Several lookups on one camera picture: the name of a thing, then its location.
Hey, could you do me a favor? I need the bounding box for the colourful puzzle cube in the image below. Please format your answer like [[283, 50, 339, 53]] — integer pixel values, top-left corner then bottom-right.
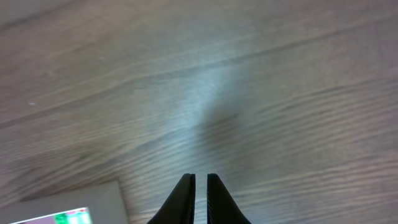
[[54, 208, 92, 224]]

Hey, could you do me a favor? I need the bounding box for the white box pink inside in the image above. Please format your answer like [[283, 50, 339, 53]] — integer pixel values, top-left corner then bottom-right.
[[1, 182, 128, 224]]

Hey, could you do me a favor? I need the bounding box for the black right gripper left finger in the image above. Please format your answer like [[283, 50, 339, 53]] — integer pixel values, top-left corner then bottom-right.
[[148, 174, 196, 224]]

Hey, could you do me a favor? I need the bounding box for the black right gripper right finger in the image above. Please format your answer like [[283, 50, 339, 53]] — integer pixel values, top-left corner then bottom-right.
[[206, 174, 251, 224]]

